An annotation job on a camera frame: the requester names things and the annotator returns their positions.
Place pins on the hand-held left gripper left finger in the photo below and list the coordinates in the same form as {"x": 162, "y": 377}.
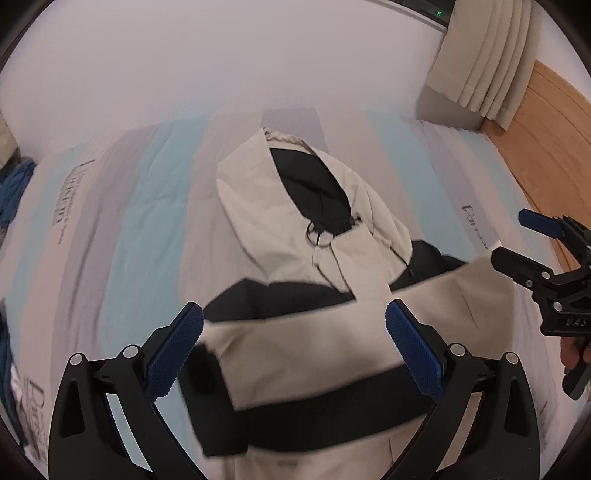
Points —
{"x": 175, "y": 350}

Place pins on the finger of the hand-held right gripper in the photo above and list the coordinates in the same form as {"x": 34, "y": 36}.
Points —
{"x": 517, "y": 265}
{"x": 538, "y": 220}

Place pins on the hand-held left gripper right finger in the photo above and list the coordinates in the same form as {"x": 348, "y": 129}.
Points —
{"x": 413, "y": 346}

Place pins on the beige and black jacket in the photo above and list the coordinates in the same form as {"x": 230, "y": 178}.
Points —
{"x": 300, "y": 341}

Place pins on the person's right hand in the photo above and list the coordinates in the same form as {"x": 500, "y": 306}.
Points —
{"x": 571, "y": 353}

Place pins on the striped pastel bedsheet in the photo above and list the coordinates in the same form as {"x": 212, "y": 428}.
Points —
{"x": 152, "y": 207}

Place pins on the beige curtain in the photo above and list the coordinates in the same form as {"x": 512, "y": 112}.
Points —
{"x": 489, "y": 60}

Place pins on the blue cloth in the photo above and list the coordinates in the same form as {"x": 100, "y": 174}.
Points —
{"x": 14, "y": 189}

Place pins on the black device with green light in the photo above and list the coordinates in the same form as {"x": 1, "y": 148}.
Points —
{"x": 429, "y": 9}

